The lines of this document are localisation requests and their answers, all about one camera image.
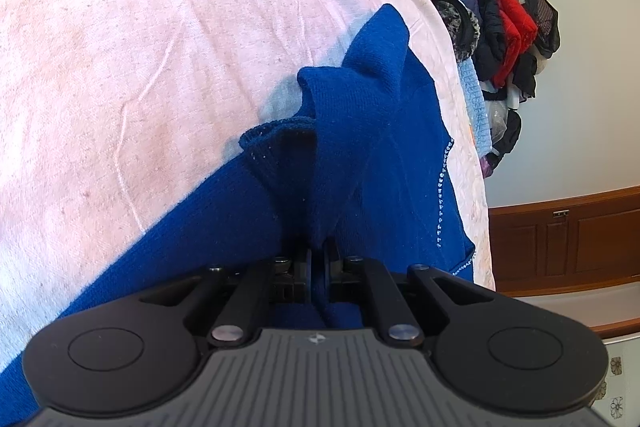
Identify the red jacket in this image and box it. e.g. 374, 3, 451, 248
467, 0, 540, 88

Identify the blue knitted sweater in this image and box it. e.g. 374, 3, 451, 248
0, 3, 476, 408

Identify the leopard print scarf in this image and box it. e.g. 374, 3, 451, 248
427, 0, 483, 58

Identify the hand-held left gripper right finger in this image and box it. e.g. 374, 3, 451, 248
322, 247, 501, 349

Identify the pink bed sheet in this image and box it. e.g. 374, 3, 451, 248
0, 0, 497, 373

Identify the white floral cabinet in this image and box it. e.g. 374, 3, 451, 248
590, 332, 640, 427

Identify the pile of dark clothes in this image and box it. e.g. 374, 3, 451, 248
460, 0, 561, 158

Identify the wooden cabinet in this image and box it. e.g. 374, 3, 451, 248
487, 187, 640, 295

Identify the white plastic bag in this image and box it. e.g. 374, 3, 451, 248
487, 99, 511, 142

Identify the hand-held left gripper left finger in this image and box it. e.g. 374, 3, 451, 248
137, 249, 315, 350

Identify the light blue knitted blanket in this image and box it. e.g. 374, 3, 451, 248
457, 57, 493, 158

